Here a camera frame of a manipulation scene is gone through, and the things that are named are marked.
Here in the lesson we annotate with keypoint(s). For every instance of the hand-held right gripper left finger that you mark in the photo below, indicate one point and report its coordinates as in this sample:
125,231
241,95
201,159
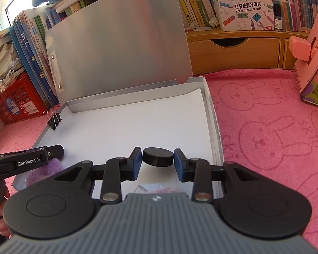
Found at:
137,162

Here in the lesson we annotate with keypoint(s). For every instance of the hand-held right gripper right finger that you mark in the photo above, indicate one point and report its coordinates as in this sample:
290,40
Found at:
179,164

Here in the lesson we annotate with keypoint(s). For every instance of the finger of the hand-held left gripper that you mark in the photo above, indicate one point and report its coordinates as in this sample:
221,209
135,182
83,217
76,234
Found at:
55,152

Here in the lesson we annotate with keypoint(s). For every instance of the black round cap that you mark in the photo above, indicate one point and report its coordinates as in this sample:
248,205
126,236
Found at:
159,157

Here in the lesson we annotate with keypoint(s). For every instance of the purple fluffy pouch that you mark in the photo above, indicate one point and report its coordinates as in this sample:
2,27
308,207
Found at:
42,173

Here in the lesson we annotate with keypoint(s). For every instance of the silver file box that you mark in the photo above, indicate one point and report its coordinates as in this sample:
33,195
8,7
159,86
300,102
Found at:
116,45

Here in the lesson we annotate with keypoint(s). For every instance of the person's left hand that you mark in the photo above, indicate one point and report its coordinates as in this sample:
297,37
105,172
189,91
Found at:
4,226

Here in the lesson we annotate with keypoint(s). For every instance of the black binder clip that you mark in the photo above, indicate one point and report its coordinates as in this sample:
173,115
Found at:
54,121

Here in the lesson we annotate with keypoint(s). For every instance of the white paper sheet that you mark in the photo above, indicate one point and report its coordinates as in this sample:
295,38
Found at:
122,127

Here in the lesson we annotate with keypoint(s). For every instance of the large red plastic basket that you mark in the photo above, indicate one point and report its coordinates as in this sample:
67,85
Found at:
18,103

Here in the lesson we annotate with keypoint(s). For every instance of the pink rabbit print mat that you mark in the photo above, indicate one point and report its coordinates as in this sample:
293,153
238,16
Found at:
254,111

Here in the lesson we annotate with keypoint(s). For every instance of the row of thin upright books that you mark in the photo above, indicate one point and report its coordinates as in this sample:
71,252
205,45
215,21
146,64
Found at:
29,53

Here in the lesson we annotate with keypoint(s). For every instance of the stack of worn workbooks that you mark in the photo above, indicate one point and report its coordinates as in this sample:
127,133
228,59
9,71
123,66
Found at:
2,58

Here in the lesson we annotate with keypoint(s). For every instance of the wooden drawer shelf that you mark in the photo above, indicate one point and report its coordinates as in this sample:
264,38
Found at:
241,55

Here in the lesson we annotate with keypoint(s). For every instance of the crumpled white tissue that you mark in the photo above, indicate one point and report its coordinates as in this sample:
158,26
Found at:
213,22

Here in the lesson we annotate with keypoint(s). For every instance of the flat stack of books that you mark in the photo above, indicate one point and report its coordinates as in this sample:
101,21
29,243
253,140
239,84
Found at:
79,1

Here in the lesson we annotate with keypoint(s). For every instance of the pink house-shaped toy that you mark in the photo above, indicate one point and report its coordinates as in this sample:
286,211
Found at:
312,66

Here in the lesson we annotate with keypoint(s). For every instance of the white label printer box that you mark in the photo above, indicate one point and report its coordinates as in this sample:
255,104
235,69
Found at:
241,8

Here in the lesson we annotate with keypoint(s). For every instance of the small white bottle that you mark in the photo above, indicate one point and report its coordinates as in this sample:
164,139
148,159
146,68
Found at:
278,18

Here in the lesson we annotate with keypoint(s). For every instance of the row of colourful shelf books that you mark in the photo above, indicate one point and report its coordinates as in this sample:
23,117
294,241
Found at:
294,5

